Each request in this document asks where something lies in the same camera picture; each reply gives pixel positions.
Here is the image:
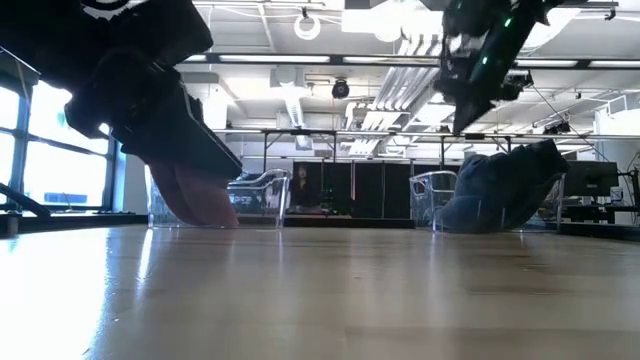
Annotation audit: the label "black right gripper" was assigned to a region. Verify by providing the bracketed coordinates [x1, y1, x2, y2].
[433, 13, 532, 137]

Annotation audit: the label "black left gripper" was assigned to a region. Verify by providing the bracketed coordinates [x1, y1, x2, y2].
[63, 46, 245, 180]

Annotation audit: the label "dark navy hat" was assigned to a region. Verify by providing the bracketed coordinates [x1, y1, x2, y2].
[499, 138, 572, 221]

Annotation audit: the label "clear plastic bin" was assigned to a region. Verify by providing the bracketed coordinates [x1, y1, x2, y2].
[408, 169, 565, 234]
[145, 164, 292, 231]

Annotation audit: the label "overhead light bar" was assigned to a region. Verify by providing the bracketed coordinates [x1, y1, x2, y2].
[184, 52, 640, 70]

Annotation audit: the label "person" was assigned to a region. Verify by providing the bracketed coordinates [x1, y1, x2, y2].
[288, 163, 321, 216]

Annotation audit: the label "black partition panels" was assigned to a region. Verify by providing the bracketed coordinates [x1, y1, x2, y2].
[292, 159, 471, 220]

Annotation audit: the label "large window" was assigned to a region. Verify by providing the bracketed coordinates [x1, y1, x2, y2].
[0, 82, 121, 214]

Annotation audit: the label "black computer monitor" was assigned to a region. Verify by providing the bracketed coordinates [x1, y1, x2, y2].
[562, 160, 620, 199]

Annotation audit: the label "round white ceiling lamp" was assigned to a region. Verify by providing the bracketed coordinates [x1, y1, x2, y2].
[293, 14, 321, 41]

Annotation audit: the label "white air conditioning unit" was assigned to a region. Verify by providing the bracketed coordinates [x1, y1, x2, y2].
[593, 92, 640, 136]

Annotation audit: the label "black background desk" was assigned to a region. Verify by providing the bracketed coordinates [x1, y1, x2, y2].
[558, 197, 640, 242]

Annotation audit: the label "black slanted strut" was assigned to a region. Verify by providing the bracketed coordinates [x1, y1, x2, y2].
[0, 182, 52, 220]

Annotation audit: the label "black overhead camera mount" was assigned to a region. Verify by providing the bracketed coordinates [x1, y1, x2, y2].
[499, 69, 534, 101]

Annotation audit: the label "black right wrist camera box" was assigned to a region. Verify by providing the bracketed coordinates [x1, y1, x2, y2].
[442, 0, 481, 39]

